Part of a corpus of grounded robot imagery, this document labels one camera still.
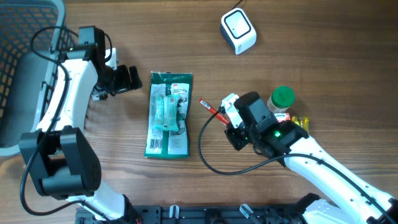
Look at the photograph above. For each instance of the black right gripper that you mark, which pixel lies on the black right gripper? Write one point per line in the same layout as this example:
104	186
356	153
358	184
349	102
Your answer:
237	142

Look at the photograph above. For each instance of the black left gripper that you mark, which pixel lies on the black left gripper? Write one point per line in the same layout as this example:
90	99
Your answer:
123	84

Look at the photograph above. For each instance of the red Nescafe stick sachet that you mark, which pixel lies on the red Nescafe stick sachet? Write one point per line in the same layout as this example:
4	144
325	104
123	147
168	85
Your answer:
213	110

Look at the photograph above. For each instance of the mint green small packet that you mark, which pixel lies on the mint green small packet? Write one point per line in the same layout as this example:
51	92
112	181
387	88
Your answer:
165	118

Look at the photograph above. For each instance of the red white stock cube packet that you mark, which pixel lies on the red white stock cube packet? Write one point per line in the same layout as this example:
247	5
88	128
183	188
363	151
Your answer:
282	117

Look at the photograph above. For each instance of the Knorr stock cube jar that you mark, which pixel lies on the Knorr stock cube jar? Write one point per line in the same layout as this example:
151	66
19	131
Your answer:
281	99

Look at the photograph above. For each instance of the yellow dish soap bottle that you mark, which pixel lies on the yellow dish soap bottle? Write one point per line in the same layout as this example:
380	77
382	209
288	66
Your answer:
303	122

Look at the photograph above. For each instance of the green 3M product package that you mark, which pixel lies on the green 3M product package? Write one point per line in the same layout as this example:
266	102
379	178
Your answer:
169	144

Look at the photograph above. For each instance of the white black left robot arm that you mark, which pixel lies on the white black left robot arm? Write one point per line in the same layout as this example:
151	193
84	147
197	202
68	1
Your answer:
59	160

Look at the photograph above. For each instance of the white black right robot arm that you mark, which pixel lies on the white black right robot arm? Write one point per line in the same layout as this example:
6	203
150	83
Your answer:
357	201

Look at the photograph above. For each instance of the white barcode scanner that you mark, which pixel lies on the white barcode scanner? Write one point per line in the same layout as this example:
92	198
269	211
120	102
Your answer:
237	30

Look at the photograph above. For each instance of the grey plastic shopping basket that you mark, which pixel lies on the grey plastic shopping basket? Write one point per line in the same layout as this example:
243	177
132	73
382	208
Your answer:
31	32

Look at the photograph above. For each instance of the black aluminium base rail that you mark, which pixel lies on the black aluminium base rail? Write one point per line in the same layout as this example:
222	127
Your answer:
285	213

